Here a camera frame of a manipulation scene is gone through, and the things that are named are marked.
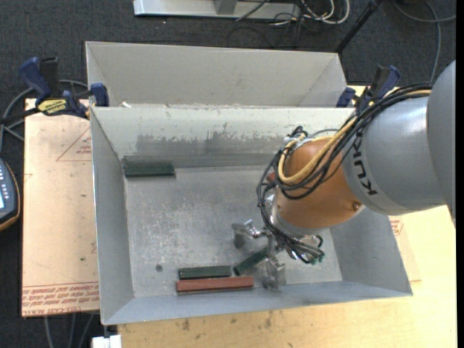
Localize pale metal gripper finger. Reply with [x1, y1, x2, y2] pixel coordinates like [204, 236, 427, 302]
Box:
[231, 220, 263, 249]
[262, 260, 287, 291]

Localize dark green flat block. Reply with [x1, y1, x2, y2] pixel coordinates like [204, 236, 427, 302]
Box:
[122, 155, 177, 178]
[232, 247, 271, 277]
[178, 265, 233, 281]

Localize grey metal bin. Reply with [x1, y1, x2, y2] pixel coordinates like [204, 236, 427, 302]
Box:
[85, 41, 413, 326]

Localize brown cardboard board, red print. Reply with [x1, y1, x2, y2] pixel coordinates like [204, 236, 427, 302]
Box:
[21, 98, 423, 318]

